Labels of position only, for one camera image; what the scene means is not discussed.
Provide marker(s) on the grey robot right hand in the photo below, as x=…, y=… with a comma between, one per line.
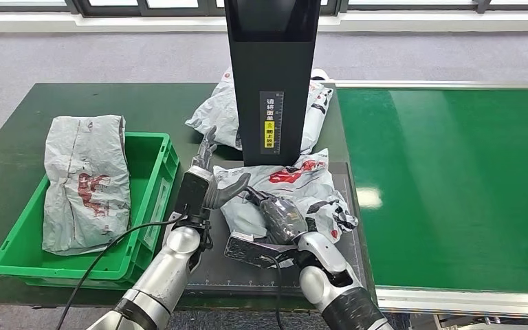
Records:
x=284, y=221

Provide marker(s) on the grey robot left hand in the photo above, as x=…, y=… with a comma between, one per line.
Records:
x=227, y=191

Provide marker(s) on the puffy grey parcel black-red print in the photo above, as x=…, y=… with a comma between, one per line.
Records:
x=300, y=186

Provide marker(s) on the long grey mailer parcel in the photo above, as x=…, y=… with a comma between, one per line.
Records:
x=86, y=182

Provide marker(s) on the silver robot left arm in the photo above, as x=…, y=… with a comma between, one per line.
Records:
x=168, y=273

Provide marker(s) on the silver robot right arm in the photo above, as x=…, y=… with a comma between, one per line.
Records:
x=332, y=282

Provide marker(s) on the grey plastic mailer parcel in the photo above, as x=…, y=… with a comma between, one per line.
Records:
x=214, y=116

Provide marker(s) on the black inbound scanner machine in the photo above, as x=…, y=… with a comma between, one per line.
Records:
x=273, y=59

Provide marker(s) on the green conveyor belt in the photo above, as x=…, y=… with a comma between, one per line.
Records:
x=450, y=182

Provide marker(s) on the yellow and black scanner label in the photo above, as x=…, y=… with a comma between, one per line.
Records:
x=270, y=134

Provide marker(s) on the green plastic crate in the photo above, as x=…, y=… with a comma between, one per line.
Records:
x=154, y=182

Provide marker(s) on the white window sill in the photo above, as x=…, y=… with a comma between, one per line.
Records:
x=109, y=23

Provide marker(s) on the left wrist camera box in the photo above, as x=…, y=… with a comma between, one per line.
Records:
x=192, y=196

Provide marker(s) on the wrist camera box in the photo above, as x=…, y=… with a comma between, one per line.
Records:
x=192, y=196
x=255, y=250

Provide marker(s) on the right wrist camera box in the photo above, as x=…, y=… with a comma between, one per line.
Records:
x=255, y=250

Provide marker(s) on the dark window frame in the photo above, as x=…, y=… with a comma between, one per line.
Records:
x=109, y=10

